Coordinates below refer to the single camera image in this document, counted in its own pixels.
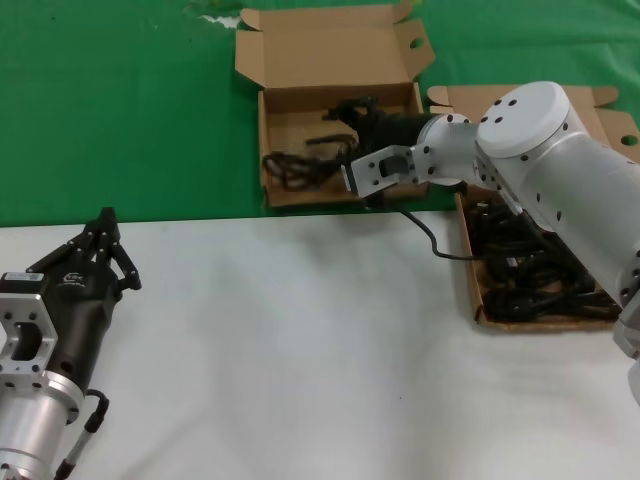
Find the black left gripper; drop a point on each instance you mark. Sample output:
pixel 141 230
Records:
pixel 77 320

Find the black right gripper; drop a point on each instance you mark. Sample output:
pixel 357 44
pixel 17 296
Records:
pixel 400 130

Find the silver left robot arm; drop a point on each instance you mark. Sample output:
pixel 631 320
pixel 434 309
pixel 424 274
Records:
pixel 30 425

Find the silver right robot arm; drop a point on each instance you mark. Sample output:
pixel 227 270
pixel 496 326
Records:
pixel 550 150

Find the open cardboard box, torn rim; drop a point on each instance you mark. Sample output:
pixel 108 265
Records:
pixel 325 50

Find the open cardboard box, intact rim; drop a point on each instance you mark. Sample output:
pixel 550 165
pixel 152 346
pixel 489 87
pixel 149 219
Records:
pixel 607 125

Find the green table cloth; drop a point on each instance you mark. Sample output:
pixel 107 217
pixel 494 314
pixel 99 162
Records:
pixel 100 125

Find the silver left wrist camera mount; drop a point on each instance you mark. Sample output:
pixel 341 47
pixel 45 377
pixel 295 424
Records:
pixel 35 320

